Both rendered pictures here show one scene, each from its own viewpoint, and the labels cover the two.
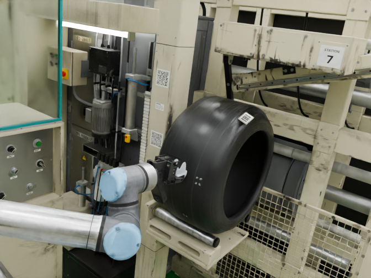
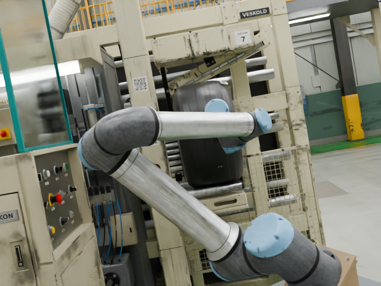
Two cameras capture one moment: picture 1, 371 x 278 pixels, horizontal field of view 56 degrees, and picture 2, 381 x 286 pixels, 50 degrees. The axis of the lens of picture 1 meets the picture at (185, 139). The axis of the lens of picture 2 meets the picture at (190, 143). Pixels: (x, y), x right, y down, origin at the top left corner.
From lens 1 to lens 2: 133 cm
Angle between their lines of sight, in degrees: 37
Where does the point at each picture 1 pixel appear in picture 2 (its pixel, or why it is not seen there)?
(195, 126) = (198, 96)
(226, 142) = (227, 96)
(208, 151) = not seen: hidden behind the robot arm
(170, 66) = (145, 71)
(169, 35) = (136, 49)
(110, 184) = (218, 107)
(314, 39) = (228, 30)
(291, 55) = (217, 45)
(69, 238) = (241, 122)
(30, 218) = (217, 114)
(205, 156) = not seen: hidden behind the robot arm
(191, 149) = not seen: hidden behind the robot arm
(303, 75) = (222, 62)
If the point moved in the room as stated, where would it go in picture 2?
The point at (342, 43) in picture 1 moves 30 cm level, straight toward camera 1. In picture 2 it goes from (246, 26) to (267, 11)
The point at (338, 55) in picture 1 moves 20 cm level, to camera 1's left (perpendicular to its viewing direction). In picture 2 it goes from (247, 34) to (221, 35)
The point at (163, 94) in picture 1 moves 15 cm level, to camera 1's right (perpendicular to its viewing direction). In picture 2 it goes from (145, 97) to (169, 93)
